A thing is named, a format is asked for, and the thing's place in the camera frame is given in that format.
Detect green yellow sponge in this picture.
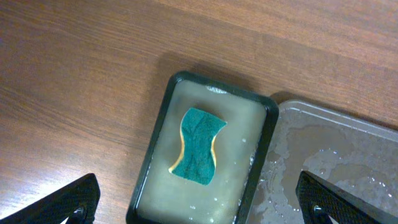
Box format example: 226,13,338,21
169,108,227,185

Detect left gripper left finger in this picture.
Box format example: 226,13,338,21
1,173,100,224

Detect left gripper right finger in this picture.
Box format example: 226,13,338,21
295,170,397,224

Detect brown serving tray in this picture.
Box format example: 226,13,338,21
247,101,397,223

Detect black water tray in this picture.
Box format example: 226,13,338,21
126,71,279,223

